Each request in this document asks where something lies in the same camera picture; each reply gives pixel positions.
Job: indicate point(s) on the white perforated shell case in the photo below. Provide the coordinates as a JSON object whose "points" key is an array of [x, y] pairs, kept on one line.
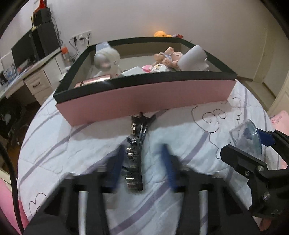
{"points": [[194, 60]]}

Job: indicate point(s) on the white round-head figure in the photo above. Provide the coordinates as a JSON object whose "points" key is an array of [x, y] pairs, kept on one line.
{"points": [[107, 62]]}

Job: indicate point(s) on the orange cap bottle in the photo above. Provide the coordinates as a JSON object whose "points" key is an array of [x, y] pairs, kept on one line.
{"points": [[65, 53]]}

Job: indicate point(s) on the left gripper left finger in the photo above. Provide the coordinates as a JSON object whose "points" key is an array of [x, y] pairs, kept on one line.
{"points": [[76, 206]]}

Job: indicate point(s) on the clear plastic box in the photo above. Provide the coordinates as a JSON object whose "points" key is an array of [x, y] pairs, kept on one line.
{"points": [[101, 46]]}

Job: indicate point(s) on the white power adapter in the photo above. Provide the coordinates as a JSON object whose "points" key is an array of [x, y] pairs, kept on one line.
{"points": [[133, 71]]}

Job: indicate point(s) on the baby doll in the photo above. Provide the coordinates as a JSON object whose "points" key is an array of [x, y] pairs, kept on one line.
{"points": [[168, 58]]}

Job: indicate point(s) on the red paper star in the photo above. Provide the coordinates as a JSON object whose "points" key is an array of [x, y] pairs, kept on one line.
{"points": [[42, 4]]}

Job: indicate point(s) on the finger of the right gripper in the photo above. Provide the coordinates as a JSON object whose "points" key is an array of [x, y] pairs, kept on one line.
{"points": [[241, 160], [275, 139]]}

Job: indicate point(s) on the black hair clip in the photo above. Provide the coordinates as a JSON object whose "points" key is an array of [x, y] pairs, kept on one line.
{"points": [[140, 126]]}

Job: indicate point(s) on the black speaker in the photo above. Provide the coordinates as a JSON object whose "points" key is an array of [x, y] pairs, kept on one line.
{"points": [[41, 16]]}

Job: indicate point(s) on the black computer tower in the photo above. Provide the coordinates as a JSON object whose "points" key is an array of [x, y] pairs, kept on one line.
{"points": [[44, 40]]}

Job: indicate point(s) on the white door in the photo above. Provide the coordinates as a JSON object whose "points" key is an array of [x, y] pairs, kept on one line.
{"points": [[267, 55]]}

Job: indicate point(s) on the teal clear round piece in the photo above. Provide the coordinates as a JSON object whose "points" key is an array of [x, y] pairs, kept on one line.
{"points": [[246, 138]]}

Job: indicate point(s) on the orange octopus plush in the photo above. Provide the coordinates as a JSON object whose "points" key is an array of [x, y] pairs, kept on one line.
{"points": [[161, 34]]}

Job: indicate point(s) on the rose gold metal cup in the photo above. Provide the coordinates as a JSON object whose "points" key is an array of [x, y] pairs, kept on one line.
{"points": [[92, 80]]}

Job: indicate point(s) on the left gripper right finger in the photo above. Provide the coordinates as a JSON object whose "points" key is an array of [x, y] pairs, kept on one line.
{"points": [[209, 206]]}

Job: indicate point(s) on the wall power outlet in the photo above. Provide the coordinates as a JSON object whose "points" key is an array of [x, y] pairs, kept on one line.
{"points": [[82, 36]]}

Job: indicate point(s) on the white desk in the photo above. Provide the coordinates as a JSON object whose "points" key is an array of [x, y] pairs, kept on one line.
{"points": [[41, 79]]}

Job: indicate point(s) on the pink block kitty figure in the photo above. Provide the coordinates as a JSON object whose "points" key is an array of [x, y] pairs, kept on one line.
{"points": [[160, 68]]}

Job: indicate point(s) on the pink bedding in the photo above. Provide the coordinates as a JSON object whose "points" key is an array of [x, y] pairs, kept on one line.
{"points": [[280, 121]]}

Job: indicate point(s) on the black monitor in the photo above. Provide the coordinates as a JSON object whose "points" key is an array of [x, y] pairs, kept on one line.
{"points": [[23, 50]]}

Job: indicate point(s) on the striped white tablecloth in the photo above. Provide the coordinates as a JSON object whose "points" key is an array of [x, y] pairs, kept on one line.
{"points": [[144, 202]]}

